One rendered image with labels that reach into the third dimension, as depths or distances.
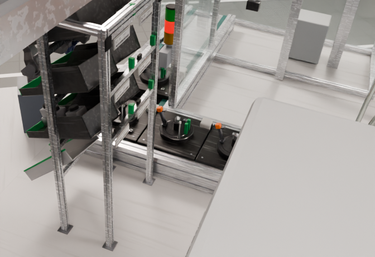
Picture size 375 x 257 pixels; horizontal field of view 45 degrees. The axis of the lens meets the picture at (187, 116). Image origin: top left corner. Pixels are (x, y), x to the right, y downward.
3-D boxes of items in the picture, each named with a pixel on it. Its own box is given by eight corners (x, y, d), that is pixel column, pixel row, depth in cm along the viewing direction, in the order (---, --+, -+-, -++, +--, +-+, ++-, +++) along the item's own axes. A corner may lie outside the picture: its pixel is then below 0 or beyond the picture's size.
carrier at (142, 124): (81, 128, 186) (80, 103, 178) (109, 97, 204) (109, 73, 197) (135, 145, 181) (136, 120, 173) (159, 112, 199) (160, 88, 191)
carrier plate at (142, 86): (120, 87, 212) (120, 83, 211) (141, 63, 230) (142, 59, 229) (168, 100, 207) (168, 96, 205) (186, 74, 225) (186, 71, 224)
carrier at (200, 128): (136, 145, 181) (137, 120, 173) (159, 112, 199) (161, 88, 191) (194, 163, 175) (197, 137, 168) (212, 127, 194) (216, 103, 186)
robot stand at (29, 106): (23, 114, 204) (17, 76, 192) (56, 110, 208) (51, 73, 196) (24, 133, 194) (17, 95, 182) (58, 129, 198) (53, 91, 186)
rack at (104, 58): (57, 231, 156) (26, 13, 107) (107, 164, 184) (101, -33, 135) (113, 251, 151) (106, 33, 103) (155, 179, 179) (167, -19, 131)
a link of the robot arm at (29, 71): (21, 75, 183) (19, 62, 179) (33, 64, 190) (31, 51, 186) (36, 78, 182) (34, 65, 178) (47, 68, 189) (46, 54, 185)
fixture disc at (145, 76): (134, 80, 213) (134, 77, 212) (147, 66, 224) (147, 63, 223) (162, 88, 210) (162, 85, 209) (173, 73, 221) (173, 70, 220)
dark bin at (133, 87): (55, 112, 155) (46, 92, 152) (80, 94, 164) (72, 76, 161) (115, 110, 139) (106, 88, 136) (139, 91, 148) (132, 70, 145)
